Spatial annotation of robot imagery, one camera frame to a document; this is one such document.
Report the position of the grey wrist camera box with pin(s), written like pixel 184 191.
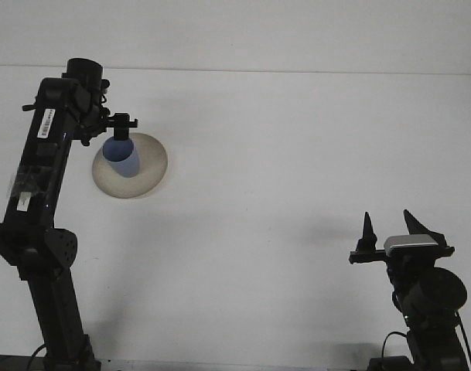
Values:
pixel 106 86
pixel 411 242

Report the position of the pale blue cup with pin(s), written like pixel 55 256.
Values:
pixel 125 162

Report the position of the pale round plate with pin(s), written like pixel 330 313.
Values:
pixel 150 174

